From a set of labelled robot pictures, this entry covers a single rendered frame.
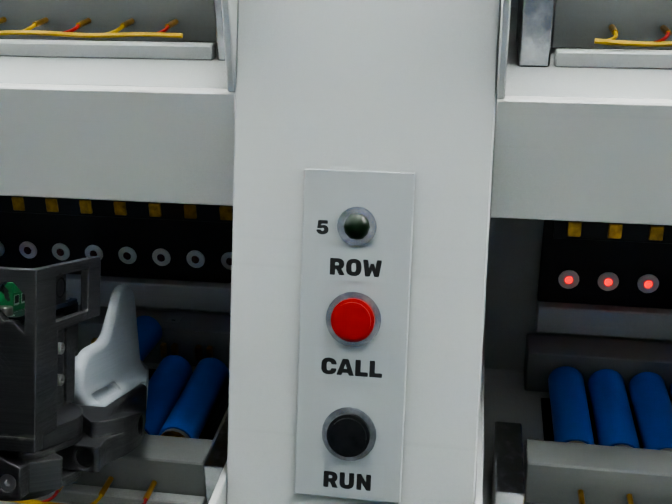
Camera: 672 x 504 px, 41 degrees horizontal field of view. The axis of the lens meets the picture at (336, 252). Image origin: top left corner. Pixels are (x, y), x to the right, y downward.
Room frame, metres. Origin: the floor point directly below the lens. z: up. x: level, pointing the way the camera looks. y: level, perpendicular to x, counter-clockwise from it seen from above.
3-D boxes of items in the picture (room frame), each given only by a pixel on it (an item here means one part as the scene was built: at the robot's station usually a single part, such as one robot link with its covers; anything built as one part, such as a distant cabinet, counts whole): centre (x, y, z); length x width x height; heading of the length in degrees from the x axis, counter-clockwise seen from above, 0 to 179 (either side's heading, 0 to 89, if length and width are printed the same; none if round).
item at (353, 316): (0.32, -0.01, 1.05); 0.02 x 0.01 x 0.02; 81
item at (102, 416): (0.34, 0.10, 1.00); 0.09 x 0.05 x 0.02; 168
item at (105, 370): (0.39, 0.10, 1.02); 0.09 x 0.03 x 0.06; 168
